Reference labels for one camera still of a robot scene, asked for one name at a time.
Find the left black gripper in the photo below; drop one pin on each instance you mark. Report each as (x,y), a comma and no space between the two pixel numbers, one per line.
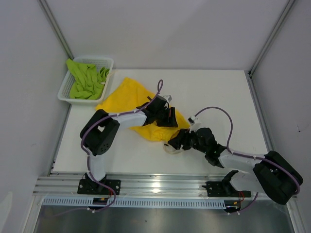
(170,121)

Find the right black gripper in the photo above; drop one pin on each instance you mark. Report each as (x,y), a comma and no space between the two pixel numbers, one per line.
(181,138)

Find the yellow fabric shorts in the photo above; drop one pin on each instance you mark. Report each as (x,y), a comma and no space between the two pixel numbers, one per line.
(131,94)

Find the green fabric shorts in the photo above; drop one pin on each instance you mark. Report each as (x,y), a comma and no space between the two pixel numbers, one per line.
(88,82)

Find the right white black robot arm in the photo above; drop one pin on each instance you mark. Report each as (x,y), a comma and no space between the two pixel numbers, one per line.
(269,173)

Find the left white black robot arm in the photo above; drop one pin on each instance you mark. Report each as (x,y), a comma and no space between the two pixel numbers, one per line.
(98,135)

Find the white plastic mesh basket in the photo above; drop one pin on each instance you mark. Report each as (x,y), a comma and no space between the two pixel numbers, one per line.
(99,61)

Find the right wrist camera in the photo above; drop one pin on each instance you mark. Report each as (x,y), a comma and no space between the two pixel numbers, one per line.
(193,120)

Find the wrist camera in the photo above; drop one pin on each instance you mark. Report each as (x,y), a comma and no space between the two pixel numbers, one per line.
(193,120)
(168,98)

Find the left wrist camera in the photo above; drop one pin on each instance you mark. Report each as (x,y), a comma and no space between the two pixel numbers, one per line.
(168,98)

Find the aluminium mounting rail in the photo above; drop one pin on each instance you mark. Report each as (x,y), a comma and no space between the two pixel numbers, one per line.
(132,185)

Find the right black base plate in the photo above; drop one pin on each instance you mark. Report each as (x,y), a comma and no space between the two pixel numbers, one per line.
(216,189)

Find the white slotted cable duct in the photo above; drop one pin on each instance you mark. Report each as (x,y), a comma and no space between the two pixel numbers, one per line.
(135,202)

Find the right aluminium corner post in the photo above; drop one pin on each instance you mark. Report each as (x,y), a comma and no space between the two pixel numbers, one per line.
(272,35)

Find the aluminium corner post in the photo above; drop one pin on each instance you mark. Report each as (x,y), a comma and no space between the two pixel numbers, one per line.
(272,35)
(55,27)

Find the left aluminium corner post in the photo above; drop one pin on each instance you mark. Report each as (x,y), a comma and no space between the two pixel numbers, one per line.
(55,27)

